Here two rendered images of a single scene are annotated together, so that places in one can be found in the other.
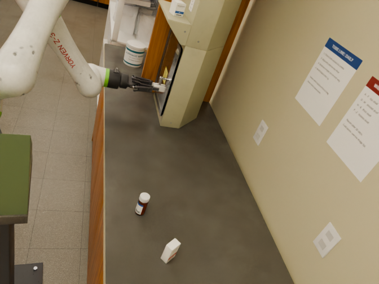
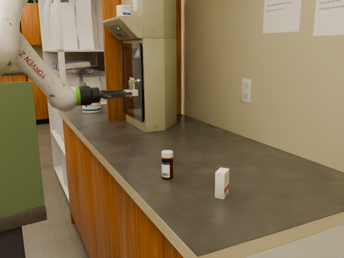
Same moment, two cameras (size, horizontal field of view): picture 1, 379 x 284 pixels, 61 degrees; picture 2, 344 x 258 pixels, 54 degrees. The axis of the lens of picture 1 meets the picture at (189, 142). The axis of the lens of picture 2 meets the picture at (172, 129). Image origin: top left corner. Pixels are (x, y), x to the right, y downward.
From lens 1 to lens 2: 0.59 m
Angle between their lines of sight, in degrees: 20
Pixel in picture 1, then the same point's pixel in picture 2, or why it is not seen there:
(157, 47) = (113, 70)
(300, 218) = (330, 120)
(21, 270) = not seen: outside the picture
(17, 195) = (29, 175)
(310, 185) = (321, 83)
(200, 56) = (159, 44)
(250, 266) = (312, 181)
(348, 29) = not seen: outside the picture
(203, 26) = (152, 14)
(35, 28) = (6, 8)
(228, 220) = (261, 162)
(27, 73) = (11, 36)
